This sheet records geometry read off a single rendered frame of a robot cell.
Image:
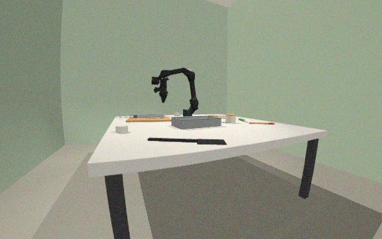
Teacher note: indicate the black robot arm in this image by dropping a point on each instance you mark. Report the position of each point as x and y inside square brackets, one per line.
[191, 77]

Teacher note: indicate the wooden cutting board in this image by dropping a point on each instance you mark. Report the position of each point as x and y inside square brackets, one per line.
[147, 119]

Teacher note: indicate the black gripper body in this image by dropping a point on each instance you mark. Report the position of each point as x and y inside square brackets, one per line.
[163, 88]

